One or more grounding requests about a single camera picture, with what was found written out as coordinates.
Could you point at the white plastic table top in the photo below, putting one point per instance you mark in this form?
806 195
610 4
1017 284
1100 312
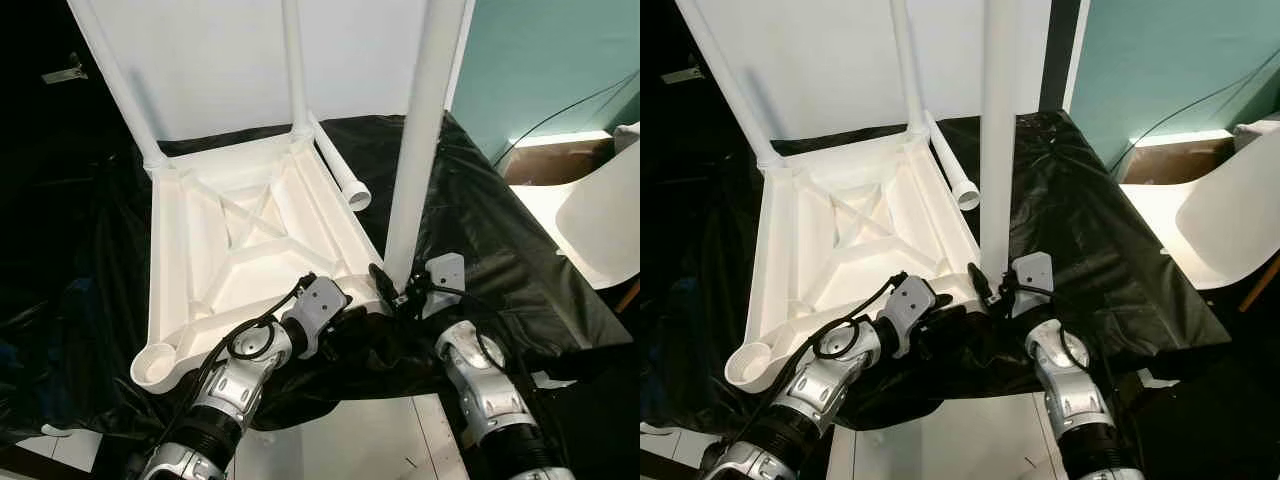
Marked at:
800 250
200 250

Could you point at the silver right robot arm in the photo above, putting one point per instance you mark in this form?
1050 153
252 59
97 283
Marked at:
480 380
1075 380

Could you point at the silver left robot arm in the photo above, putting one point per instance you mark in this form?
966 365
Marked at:
230 385
815 385

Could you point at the white plastic chair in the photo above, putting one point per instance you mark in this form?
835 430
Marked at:
590 225
1225 225

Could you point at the brown cardboard box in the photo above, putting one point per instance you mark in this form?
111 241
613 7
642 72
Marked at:
555 160
1170 160

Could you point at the small white bundle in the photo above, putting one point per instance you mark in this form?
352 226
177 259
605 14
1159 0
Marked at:
627 135
1255 135

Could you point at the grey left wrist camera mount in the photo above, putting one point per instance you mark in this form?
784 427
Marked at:
320 305
910 303

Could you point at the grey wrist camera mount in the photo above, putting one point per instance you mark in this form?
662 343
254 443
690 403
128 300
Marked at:
320 305
1035 272
910 303
447 272

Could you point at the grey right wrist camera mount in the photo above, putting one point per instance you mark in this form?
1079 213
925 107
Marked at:
1035 272
447 272

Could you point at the small grey wall plate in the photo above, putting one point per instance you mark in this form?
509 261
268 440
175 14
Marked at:
682 74
65 74

